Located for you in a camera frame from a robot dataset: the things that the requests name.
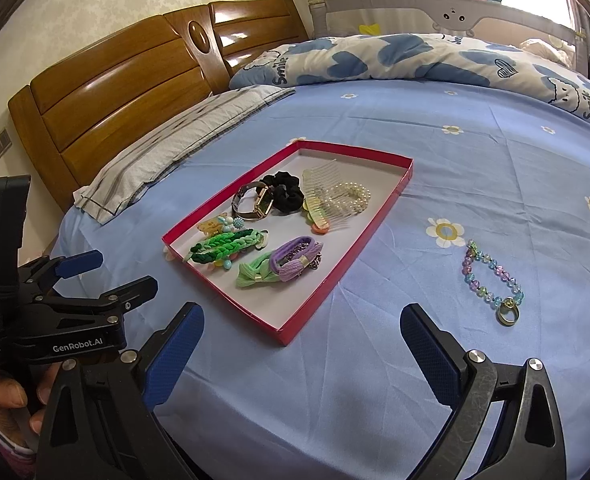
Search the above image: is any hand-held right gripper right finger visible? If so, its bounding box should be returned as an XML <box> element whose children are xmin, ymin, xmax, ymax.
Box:
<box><xmin>400</xmin><ymin>302</ymin><xmax>576</xmax><ymax>480</ymax></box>

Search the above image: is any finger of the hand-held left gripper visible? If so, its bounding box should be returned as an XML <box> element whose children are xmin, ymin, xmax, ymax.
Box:
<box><xmin>24</xmin><ymin>249</ymin><xmax>103</xmax><ymax>286</ymax></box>
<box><xmin>42</xmin><ymin>275</ymin><xmax>159</xmax><ymax>321</ymax></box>

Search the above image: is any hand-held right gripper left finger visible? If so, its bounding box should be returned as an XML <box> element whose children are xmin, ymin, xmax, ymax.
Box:
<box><xmin>35</xmin><ymin>301</ymin><xmax>206</xmax><ymax>480</ymax></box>

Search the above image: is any pastel glass bead bracelet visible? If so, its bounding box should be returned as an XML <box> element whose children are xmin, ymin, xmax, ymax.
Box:
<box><xmin>462</xmin><ymin>239</ymin><xmax>524</xmax><ymax>328</ymax></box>

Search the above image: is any green braided bracelet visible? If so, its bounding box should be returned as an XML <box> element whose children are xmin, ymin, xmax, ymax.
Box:
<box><xmin>182</xmin><ymin>217</ymin><xmax>270</xmax><ymax>272</ymax></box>

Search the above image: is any purple hair tie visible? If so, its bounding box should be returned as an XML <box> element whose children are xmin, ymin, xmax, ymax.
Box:
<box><xmin>269</xmin><ymin>235</ymin><xmax>324</xmax><ymax>281</ymax></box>

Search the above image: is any red shallow cardboard box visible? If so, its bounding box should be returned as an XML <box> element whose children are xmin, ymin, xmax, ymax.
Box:
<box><xmin>161</xmin><ymin>140</ymin><xmax>414</xmax><ymax>347</ymax></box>

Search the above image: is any yellow-green hair comb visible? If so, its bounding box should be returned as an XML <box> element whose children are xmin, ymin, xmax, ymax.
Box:
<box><xmin>302</xmin><ymin>159</ymin><xmax>356</xmax><ymax>233</ymax></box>

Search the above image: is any person's left hand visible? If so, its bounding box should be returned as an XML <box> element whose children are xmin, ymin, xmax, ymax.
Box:
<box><xmin>0</xmin><ymin>364</ymin><xmax>62</xmax><ymax>433</ymax></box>

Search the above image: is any yellow translucent claw clip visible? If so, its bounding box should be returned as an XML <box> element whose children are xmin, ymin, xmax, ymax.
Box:
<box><xmin>197</xmin><ymin>214</ymin><xmax>230</xmax><ymax>238</ymax></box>

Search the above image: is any grey striped pillow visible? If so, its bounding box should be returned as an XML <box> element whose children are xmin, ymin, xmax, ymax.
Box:
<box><xmin>72</xmin><ymin>85</ymin><xmax>296</xmax><ymax>226</ymax></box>

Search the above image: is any wooden headboard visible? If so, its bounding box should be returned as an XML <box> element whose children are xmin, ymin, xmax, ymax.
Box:
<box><xmin>7</xmin><ymin>0</ymin><xmax>310</xmax><ymax>213</ymax></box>

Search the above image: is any blue floral bed sheet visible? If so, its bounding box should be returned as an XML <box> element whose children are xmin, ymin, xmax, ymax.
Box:
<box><xmin>50</xmin><ymin>77</ymin><xmax>590</xmax><ymax>480</ymax></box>

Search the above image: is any black fabric scrunchie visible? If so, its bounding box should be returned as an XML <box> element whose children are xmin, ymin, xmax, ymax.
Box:
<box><xmin>261</xmin><ymin>171</ymin><xmax>306</xmax><ymax>216</ymax></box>

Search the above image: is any blue heart print quilt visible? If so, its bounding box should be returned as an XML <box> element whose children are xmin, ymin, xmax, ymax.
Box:
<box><xmin>229</xmin><ymin>32</ymin><xmax>590</xmax><ymax>136</ymax></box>

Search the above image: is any light green hair tie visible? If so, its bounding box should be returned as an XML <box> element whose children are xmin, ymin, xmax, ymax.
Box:
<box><xmin>236</xmin><ymin>250</ymin><xmax>282</xmax><ymax>290</ymax></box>

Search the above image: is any white pearl bracelet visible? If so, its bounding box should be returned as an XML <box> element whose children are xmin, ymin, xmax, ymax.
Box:
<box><xmin>325</xmin><ymin>182</ymin><xmax>372</xmax><ymax>221</ymax></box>

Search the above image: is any grey bed guard rail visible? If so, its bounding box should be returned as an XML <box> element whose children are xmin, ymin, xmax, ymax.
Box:
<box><xmin>309</xmin><ymin>0</ymin><xmax>590</xmax><ymax>78</ymax></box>

